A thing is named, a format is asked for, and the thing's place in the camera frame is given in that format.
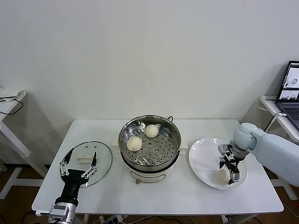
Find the white power strip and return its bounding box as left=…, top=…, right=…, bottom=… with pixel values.
left=99, top=214, right=128, bottom=224

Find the laptop charging cable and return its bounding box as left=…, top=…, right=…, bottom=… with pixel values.
left=265, top=112, right=287, bottom=133

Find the dark grey laptop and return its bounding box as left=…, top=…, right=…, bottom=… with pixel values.
left=275, top=60, right=299, bottom=130

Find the white steamed baozi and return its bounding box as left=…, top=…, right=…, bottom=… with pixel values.
left=144, top=124, right=160, bottom=138
left=127, top=136, right=142, bottom=151
left=214, top=169, right=231, bottom=186

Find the round white plate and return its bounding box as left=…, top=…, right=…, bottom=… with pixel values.
left=188, top=137, right=248, bottom=190

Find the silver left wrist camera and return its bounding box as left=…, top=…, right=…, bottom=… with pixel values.
left=49, top=203, right=70, bottom=219

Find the cream electric cooker pot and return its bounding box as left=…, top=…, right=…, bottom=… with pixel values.
left=112, top=114, right=189, bottom=185

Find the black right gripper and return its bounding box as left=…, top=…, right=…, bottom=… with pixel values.
left=219, top=154, right=241, bottom=185

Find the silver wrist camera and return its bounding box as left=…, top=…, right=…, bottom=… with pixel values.
left=217, top=144, right=231, bottom=154
left=49, top=203, right=70, bottom=219

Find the perforated steel steamer basket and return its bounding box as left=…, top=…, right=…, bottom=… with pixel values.
left=118, top=115, right=182, bottom=172

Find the round glass lid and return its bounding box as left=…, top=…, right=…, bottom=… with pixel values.
left=60, top=140, right=113, bottom=187

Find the white side table with laptop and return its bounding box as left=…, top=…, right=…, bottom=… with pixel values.
left=259, top=95, right=299, bottom=200

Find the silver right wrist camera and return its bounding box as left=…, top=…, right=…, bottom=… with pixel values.
left=217, top=144, right=231, bottom=154

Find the white side table with cloth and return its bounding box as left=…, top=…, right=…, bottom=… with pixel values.
left=0, top=88, right=49, bottom=199

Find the thin black cable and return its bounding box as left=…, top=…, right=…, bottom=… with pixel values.
left=0, top=98, right=24, bottom=115

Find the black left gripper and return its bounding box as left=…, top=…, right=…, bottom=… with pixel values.
left=55, top=147, right=98, bottom=203

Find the white cloth bag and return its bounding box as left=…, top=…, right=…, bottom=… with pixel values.
left=0, top=88, right=26, bottom=102

